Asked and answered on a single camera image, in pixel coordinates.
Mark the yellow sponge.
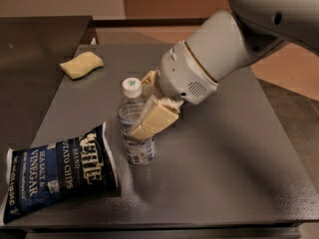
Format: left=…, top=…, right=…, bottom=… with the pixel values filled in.
left=60, top=52, right=104, bottom=80

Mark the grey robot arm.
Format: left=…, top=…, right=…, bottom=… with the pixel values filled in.
left=129, top=0, right=319, bottom=140

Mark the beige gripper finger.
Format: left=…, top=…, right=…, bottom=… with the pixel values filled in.
left=129, top=95, right=183, bottom=140
left=142, top=71, right=163, bottom=99

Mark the blue potato chip bag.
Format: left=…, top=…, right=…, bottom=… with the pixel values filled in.
left=1, top=124, right=119, bottom=225

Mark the clear plastic water bottle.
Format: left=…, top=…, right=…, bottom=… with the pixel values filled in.
left=118, top=78, right=155, bottom=165

